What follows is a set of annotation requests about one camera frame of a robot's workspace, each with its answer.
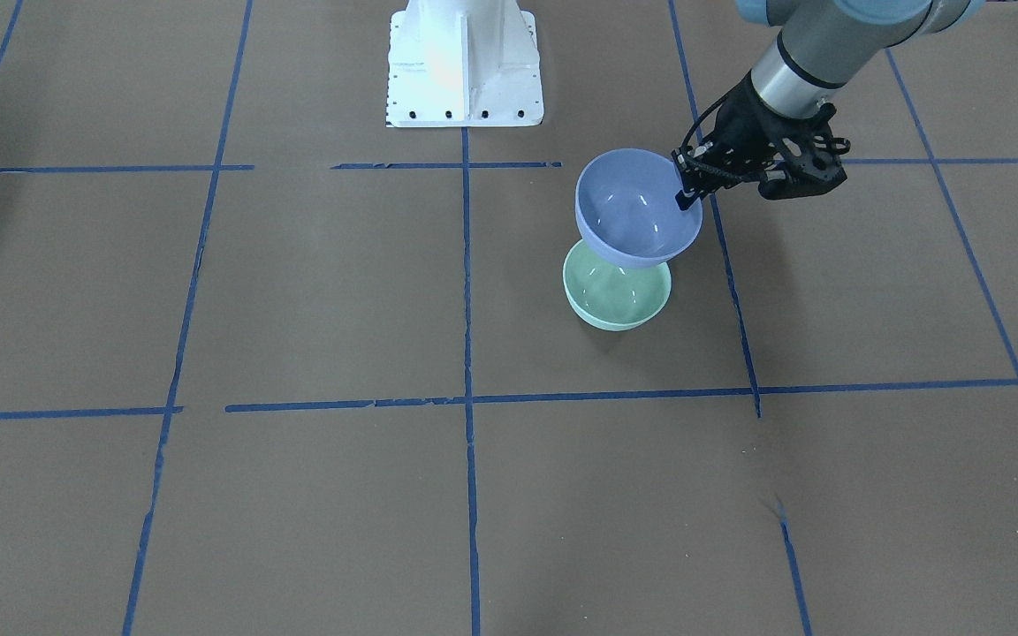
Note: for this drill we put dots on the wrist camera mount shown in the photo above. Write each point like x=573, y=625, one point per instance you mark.
x=807, y=155

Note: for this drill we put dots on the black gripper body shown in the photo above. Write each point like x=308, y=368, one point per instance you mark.
x=741, y=123

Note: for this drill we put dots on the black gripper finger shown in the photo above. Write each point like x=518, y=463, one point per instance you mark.
x=697, y=176

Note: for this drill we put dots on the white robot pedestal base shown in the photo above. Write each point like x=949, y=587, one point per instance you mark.
x=463, y=63

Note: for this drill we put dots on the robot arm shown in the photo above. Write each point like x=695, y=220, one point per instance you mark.
x=821, y=45

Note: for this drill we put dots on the green ceramic bowl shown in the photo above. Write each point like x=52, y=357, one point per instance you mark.
x=611, y=298

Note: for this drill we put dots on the blue ceramic bowl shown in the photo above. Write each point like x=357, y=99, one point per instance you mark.
x=626, y=209

